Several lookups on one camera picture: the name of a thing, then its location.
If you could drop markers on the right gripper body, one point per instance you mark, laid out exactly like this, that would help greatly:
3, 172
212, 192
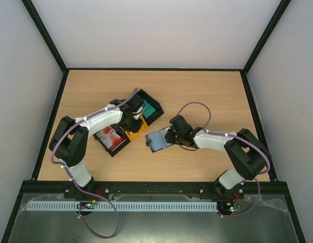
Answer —
169, 136

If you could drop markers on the teal card stack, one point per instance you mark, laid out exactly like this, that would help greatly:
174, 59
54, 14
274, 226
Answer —
149, 110

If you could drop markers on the black bin with teal cards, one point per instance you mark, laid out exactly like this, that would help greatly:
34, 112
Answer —
159, 111

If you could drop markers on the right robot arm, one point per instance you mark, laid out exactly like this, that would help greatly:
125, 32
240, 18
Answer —
248, 155

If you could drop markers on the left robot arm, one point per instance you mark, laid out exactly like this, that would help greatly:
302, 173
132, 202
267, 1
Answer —
69, 142

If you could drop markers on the dark blue card holder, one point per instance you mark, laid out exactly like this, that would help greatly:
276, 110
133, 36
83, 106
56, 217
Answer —
156, 140

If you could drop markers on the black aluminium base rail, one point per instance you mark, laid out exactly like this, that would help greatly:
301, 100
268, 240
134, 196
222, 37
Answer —
203, 190

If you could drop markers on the red white card stack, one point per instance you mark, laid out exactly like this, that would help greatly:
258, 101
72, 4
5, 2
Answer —
109, 138

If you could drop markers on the white slotted cable duct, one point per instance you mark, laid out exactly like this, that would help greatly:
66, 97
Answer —
123, 206

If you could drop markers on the black bin with red cards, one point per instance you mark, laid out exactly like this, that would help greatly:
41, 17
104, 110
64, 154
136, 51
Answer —
119, 131

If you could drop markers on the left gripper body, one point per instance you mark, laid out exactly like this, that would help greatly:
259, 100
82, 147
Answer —
131, 126

